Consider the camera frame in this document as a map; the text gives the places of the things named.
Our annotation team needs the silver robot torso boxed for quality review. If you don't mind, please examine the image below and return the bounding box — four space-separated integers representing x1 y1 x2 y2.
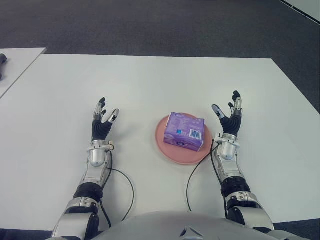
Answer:
93 210 271 240

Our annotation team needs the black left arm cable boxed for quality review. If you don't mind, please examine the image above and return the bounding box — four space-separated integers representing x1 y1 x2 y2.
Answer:
98 152 135 227

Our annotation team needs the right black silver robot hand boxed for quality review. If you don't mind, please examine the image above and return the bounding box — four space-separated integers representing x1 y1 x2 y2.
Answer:
211 90 244 137

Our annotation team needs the black handheld device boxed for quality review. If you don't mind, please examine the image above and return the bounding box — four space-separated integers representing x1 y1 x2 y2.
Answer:
0 53 8 81

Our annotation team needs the purple tissue paper pack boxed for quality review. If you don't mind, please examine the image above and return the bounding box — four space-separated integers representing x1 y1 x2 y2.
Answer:
163 111 206 153

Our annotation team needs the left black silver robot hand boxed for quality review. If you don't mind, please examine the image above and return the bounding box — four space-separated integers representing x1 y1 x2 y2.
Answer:
91 96 121 142

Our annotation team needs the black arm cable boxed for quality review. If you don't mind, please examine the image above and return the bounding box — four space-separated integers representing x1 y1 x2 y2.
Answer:
186 139 228 218
98 152 135 227

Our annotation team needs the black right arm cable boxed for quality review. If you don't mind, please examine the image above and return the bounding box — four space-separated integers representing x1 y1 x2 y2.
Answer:
186 139 228 218

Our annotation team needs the pink round plate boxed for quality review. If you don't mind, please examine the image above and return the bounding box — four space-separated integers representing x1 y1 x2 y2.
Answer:
154 112 212 166

